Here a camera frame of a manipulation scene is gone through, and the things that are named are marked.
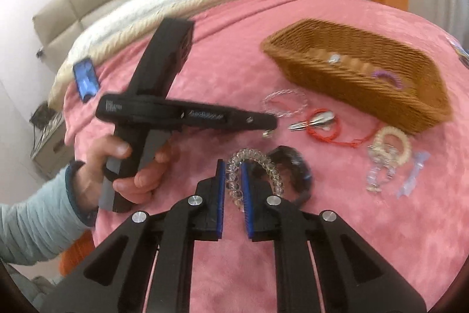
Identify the pink blanket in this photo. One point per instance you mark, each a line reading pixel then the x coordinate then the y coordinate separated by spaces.
pixel 227 78

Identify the blue phone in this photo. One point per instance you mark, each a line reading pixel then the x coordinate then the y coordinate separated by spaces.
pixel 86 78

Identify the person's left hand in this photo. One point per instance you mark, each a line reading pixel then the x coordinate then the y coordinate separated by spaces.
pixel 88 173

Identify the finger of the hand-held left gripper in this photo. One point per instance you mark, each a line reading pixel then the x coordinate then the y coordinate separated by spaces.
pixel 252 120

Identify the beige nightstand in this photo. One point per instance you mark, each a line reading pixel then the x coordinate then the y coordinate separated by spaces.
pixel 55 148

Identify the person's left forearm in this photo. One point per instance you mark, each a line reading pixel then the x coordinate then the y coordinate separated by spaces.
pixel 33 225

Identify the colourful book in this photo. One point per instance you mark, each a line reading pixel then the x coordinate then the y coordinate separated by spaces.
pixel 460 51

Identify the small silver earring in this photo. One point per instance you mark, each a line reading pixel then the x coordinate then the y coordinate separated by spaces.
pixel 268 133

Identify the white patterned pillow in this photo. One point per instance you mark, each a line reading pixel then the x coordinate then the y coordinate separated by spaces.
pixel 139 16

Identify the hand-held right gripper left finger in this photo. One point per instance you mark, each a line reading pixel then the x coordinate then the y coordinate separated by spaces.
pixel 220 203

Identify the pale blue bow clip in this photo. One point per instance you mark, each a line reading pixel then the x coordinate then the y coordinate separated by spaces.
pixel 418 161

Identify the beige duvet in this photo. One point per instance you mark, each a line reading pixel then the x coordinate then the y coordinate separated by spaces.
pixel 110 49

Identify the silver hair clip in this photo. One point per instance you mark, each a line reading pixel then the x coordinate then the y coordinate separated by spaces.
pixel 318 119

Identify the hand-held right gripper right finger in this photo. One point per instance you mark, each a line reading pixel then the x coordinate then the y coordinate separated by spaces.
pixel 249 210

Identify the orange cloth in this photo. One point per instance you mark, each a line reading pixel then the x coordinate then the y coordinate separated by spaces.
pixel 77 254

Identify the brown wicker basket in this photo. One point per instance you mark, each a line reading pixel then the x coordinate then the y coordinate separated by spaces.
pixel 329 85

